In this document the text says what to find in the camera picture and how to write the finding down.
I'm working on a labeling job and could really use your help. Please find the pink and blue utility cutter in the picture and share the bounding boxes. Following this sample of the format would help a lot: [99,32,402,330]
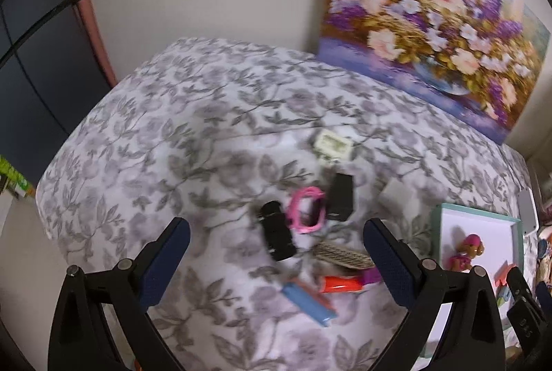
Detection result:
[495,264,515,308]

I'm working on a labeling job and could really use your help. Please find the pink puppy toy figure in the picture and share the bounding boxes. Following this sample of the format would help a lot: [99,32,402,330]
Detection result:
[446,234,485,272]

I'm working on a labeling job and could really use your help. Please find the purple lighter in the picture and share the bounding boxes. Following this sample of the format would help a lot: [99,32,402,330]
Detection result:
[359,267,383,286]

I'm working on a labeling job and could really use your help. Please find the orange glue tube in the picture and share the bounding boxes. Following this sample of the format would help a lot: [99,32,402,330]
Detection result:
[319,276,363,293]

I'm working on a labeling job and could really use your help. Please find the blue and pink case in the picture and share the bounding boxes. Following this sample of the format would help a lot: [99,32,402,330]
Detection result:
[282,282,337,327]

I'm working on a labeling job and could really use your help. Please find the pink kids watch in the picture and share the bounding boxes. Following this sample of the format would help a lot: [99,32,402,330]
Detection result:
[285,186,326,235]

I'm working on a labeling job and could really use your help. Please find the black toy car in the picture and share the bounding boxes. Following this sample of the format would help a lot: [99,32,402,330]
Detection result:
[258,200,297,262]

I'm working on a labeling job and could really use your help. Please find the teal rimmed white tray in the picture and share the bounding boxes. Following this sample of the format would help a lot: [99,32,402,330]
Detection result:
[420,202,525,359]

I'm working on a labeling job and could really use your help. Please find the white rectangular device box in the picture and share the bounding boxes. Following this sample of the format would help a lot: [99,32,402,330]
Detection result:
[517,189,539,235]

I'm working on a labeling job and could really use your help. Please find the white charger adapter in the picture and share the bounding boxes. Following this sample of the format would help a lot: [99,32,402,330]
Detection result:
[378,179,414,212]

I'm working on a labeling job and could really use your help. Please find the gold patterned black box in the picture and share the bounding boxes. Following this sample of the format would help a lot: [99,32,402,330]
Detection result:
[313,241,374,270]

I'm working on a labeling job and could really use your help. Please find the black charger cube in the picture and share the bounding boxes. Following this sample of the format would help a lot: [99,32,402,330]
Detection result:
[326,173,355,222]

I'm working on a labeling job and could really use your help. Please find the floral grey blanket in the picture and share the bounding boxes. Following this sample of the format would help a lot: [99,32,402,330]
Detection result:
[37,38,530,370]

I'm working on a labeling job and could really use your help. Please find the floral painting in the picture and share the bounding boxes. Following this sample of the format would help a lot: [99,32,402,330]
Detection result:
[318,0,550,143]

